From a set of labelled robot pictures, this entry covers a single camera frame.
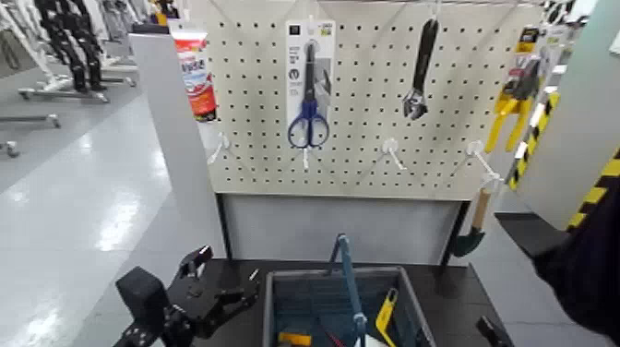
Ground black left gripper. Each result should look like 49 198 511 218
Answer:
164 244 261 341

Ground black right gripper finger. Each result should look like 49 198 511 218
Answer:
475 315 514 347

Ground red white glue tube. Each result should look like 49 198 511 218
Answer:
172 19 218 122

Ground grey crate with teal inside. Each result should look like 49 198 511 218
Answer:
261 265 437 347

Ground orange tool in crate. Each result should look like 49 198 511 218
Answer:
277 330 313 347

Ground grey panel under pegboard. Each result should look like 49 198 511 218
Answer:
222 193 461 266

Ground white partition panel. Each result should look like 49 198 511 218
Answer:
127 32 227 259

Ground beige pegboard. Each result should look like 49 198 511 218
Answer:
185 0 546 201

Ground blue scissors in white package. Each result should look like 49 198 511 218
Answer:
284 18 337 150

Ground pale column with hazard stripes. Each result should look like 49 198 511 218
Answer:
506 0 620 232

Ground black background robot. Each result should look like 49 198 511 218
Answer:
33 0 109 93

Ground black adjustable wrench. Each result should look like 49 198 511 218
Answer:
401 17 441 122

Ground yellow black tool package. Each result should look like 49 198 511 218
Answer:
514 26 541 54

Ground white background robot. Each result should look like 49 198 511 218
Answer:
0 0 66 93

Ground black pegboard stand post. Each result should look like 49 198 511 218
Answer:
215 193 234 265
437 199 472 272

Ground red handled tool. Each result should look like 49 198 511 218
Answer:
319 328 346 347

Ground teal crate handle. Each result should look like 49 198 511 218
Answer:
328 233 369 347

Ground yellow handled pliers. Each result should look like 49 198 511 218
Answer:
483 57 543 154

